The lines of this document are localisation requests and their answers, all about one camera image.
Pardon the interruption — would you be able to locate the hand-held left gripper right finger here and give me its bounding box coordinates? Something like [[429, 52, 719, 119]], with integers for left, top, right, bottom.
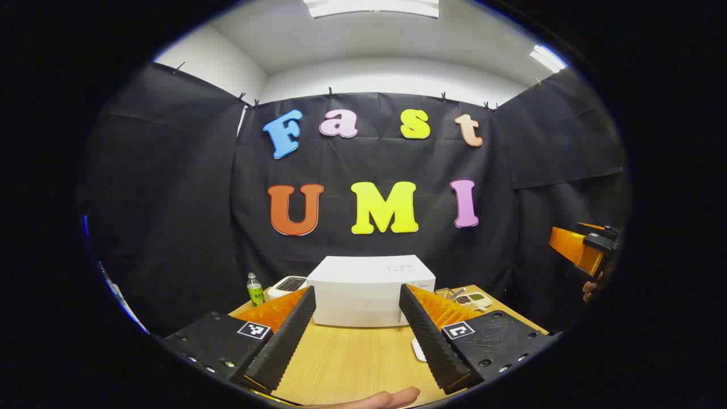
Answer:
[[399, 283, 560, 395]]

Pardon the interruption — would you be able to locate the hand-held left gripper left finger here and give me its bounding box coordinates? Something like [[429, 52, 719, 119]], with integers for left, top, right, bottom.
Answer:
[[162, 286, 317, 394]]

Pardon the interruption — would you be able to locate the white microwave oven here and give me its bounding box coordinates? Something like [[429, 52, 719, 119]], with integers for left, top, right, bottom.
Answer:
[[307, 255, 437, 328]]

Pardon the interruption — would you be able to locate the white toaster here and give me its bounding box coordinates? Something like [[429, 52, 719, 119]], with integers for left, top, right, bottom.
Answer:
[[267, 276, 308, 301]]

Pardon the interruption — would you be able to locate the green label drink bottle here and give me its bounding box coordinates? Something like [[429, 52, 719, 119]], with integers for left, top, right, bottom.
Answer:
[[246, 272, 266, 307]]

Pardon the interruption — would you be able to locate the white divided grain dish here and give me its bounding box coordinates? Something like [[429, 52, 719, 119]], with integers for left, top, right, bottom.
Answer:
[[454, 292, 492, 312]]

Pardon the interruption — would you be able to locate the white side table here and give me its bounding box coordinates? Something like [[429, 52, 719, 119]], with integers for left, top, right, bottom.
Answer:
[[97, 261, 149, 335]]

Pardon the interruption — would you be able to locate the black backdrop cloth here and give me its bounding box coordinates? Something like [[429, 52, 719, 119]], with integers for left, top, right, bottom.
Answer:
[[77, 61, 631, 339]]

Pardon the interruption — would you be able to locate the ceiling light panel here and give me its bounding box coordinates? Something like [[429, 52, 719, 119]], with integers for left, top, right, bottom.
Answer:
[[302, 0, 441, 19], [529, 44, 569, 73]]

